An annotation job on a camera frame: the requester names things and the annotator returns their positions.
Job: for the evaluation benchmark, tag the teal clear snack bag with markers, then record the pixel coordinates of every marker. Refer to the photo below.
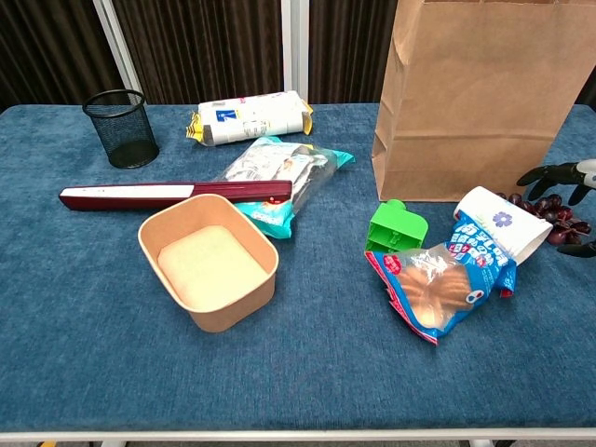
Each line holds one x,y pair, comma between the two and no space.
279,163

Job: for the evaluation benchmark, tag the white yellow wipes pack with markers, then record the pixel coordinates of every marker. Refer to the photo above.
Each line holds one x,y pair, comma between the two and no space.
251,116

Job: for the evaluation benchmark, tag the purple grape bunch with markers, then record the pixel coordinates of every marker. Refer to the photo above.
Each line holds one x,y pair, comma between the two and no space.
551,212

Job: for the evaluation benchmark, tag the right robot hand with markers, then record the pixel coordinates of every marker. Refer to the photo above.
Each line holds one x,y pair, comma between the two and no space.
554,173

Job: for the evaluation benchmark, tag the blue felt table mat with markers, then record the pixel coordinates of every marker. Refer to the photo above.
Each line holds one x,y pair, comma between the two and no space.
93,326

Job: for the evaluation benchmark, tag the white flower paper cup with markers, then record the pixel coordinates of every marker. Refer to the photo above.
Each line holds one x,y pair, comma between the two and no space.
507,223

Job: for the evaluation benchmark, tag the green plastic block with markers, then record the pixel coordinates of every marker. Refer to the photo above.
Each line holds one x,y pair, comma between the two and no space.
398,228

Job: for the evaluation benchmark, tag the black mesh pen cup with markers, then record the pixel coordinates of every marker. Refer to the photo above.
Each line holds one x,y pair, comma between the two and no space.
125,135

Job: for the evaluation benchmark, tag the brown paper bag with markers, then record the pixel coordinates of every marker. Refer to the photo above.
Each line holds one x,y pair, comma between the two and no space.
475,93

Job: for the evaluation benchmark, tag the maroon white long box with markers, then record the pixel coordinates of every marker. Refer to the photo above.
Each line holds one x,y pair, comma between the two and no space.
139,192

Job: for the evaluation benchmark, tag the blue red snack bag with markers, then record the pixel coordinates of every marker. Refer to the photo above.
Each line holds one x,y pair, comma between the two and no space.
437,293

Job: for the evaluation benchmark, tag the orange plastic container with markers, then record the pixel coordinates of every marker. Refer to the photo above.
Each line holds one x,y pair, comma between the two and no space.
209,270

